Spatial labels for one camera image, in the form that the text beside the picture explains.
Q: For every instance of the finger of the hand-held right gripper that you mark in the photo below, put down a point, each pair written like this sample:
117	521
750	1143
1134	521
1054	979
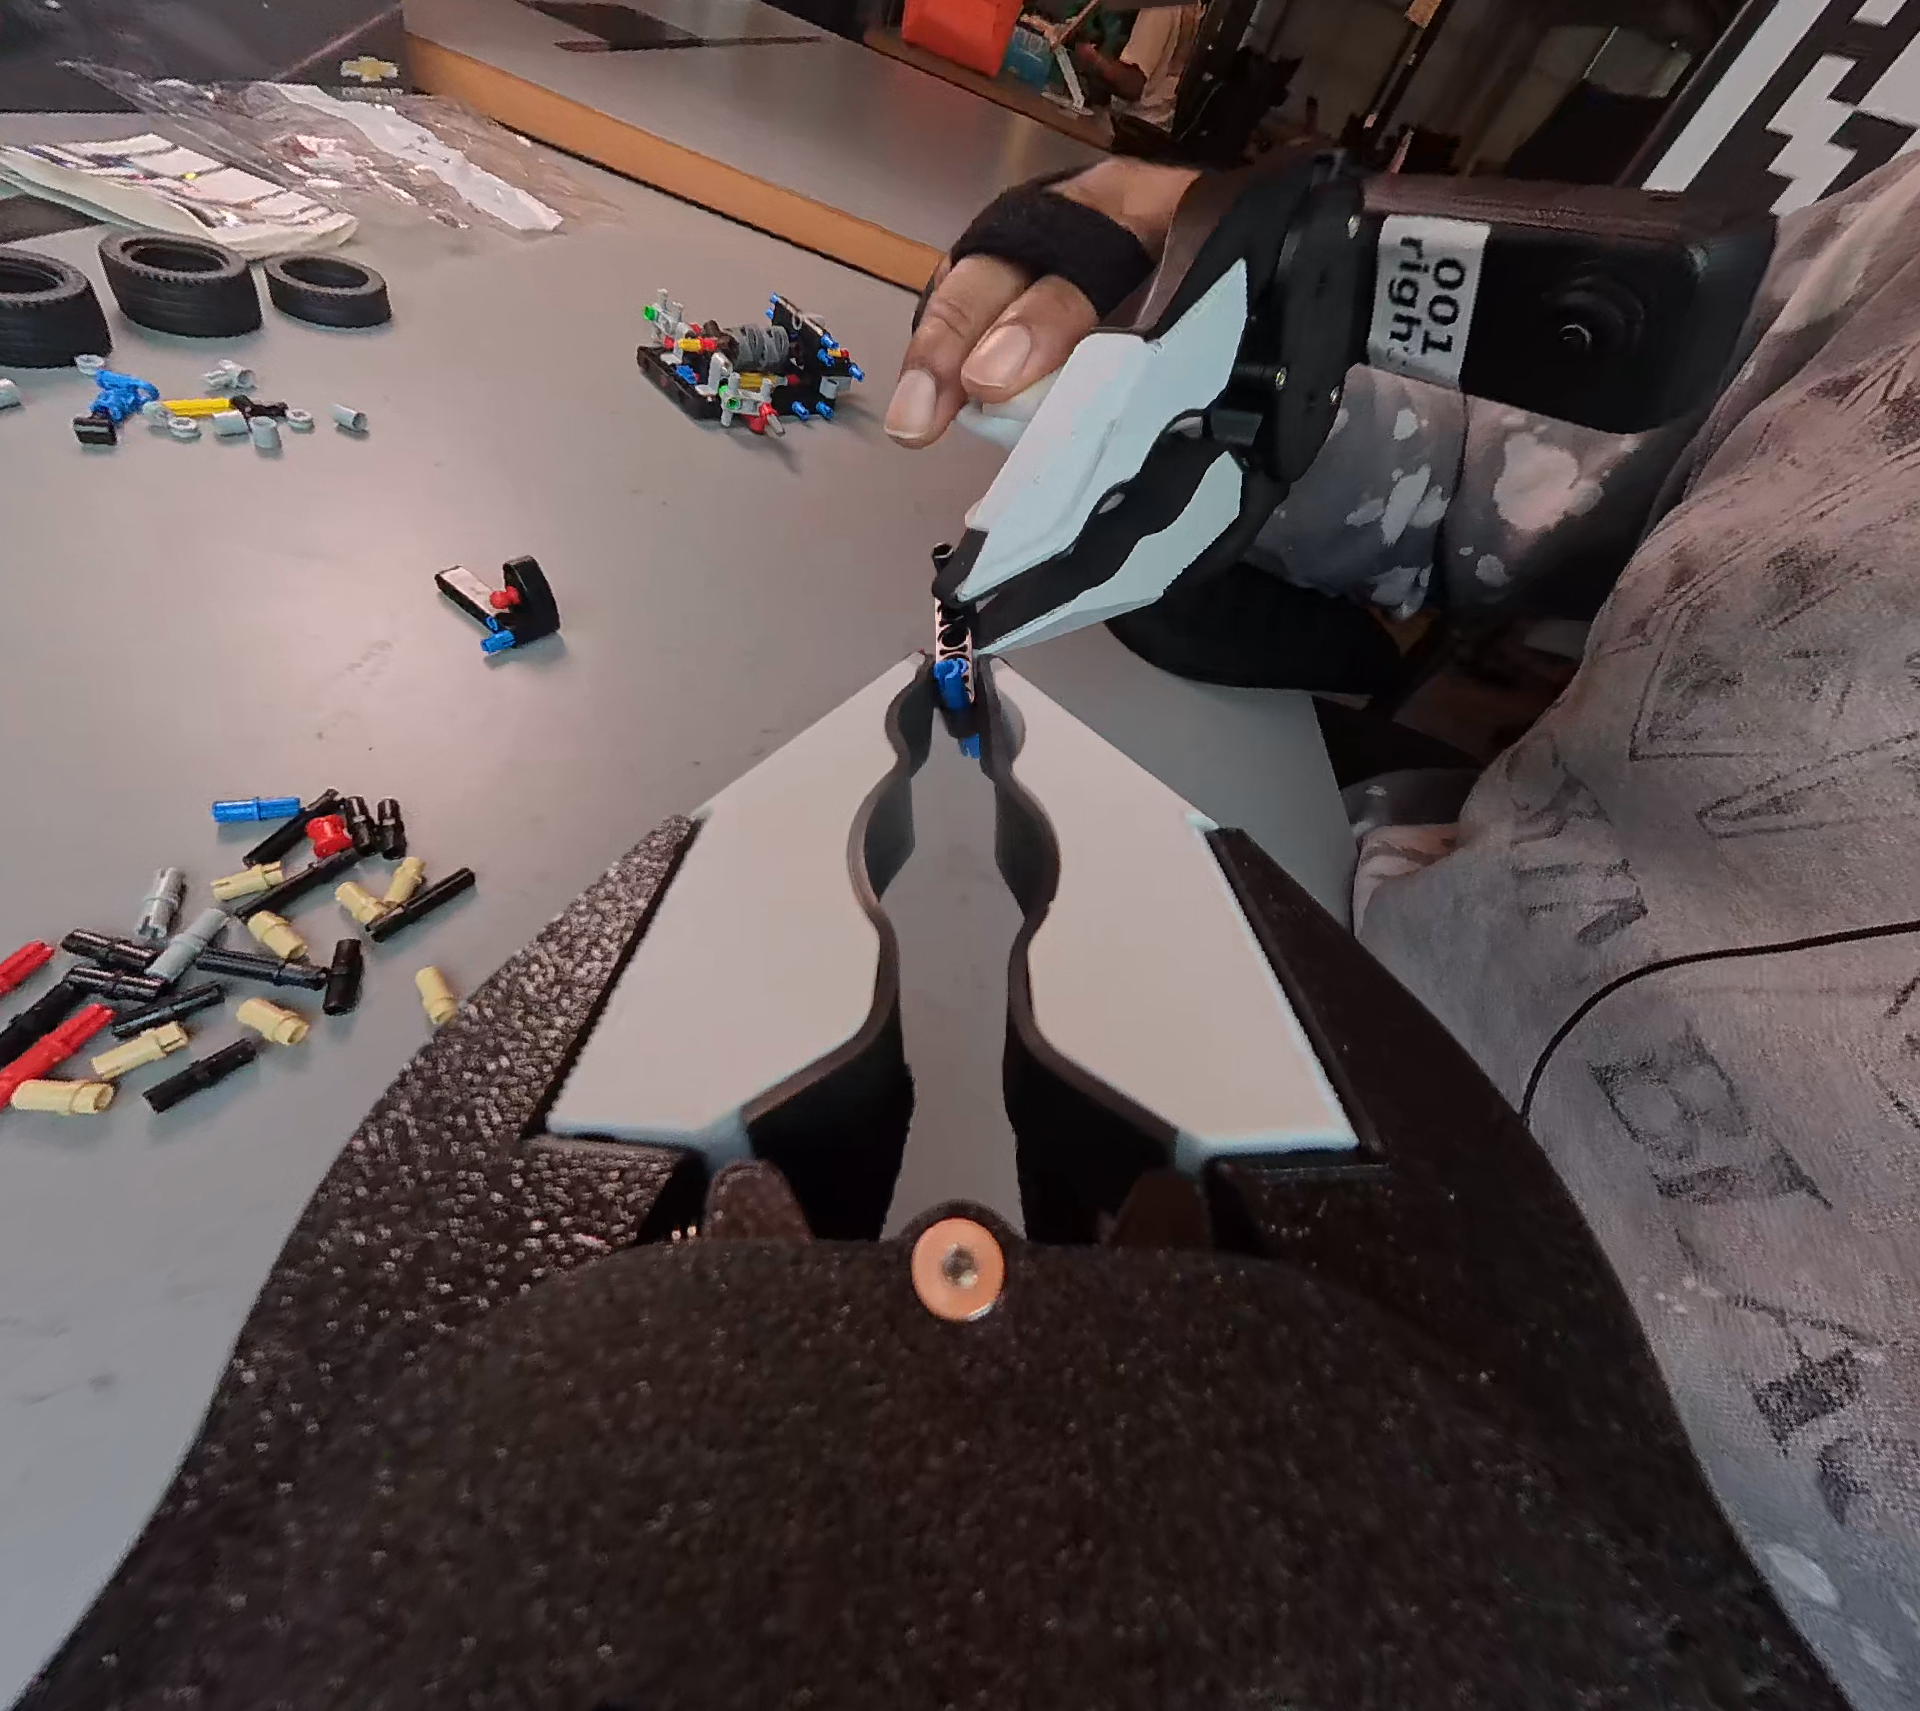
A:
1170	547
1081	435

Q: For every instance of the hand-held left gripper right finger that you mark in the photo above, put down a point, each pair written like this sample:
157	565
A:
1184	991

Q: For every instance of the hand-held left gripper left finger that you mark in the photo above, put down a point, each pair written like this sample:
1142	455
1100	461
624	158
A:
721	975

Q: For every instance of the short black holed brick beam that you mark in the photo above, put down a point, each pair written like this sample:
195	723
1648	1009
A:
951	675

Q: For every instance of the black toy brick engine frame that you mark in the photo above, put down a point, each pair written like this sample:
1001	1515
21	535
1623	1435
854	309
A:
750	367

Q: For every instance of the black brick subassembly with pins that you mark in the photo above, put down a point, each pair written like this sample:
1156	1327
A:
532	593

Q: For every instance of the person's right forearm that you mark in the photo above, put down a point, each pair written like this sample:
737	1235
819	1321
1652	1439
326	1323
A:
1381	495

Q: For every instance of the grey desk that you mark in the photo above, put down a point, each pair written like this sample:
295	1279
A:
674	541

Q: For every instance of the person's right hand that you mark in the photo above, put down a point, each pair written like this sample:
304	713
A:
1004	353

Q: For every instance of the black-and-white marker board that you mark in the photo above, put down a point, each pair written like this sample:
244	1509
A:
1800	16

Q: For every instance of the grey table with wooden edge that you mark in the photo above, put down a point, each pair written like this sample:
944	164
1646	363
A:
841	120

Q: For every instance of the pile of small connector pins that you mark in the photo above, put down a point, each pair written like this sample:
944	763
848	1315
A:
321	829

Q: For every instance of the person in grey hoodie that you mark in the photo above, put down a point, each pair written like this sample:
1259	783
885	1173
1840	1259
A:
1725	841

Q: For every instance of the clear plastic bags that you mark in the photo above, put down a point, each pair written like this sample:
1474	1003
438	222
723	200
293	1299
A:
420	166

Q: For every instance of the scatter of small brick connectors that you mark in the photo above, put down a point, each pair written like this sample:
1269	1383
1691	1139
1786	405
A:
120	395

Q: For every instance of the white printed paper sheets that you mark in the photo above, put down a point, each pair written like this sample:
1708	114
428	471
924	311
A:
224	204

